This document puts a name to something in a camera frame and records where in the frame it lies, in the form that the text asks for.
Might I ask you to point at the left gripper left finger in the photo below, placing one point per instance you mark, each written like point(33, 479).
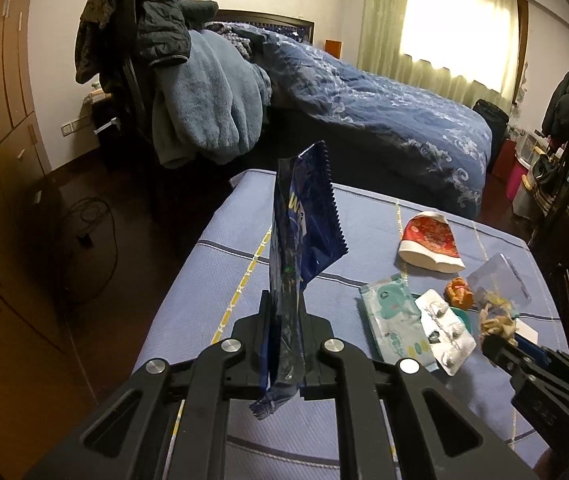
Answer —
point(168, 421)

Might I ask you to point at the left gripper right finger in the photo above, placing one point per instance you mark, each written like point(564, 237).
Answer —
point(397, 421)

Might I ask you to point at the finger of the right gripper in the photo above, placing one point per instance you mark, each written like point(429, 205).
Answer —
point(509, 349)

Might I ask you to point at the brown paper trash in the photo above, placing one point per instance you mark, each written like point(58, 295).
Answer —
point(497, 320)

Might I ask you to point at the orange toy dog figure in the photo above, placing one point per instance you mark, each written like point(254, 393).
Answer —
point(458, 294)

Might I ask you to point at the blue snack wrapper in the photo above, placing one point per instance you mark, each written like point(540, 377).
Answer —
point(306, 238)

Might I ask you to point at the red white paper cup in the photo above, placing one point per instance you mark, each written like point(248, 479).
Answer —
point(428, 243)

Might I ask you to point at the pill blister pack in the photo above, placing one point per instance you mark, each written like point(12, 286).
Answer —
point(451, 343)

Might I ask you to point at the wet wipes pack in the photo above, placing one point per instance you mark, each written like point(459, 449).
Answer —
point(395, 322)

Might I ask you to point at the clear plastic blister packaging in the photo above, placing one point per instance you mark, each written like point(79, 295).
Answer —
point(496, 283)

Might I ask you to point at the light blue checked tablecloth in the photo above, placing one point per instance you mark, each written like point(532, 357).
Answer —
point(227, 271)

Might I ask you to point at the brown wooden wardrobe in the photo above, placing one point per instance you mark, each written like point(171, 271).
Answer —
point(24, 165)

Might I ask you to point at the pink storage box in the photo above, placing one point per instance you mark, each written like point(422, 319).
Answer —
point(519, 170)

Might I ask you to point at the blue floral bed duvet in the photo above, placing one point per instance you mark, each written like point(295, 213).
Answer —
point(394, 138)

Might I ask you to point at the black suitcase by window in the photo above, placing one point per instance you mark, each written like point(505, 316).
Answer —
point(497, 121)

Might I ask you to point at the light blue fleece blanket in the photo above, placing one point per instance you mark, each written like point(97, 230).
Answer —
point(212, 104)

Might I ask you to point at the dark wooden headboard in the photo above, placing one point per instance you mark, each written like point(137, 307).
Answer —
point(295, 28)

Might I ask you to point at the pale green window curtain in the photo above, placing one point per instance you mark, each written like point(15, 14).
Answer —
point(464, 50)

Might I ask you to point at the dark jacket on chair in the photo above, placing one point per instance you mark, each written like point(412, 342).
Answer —
point(155, 32)

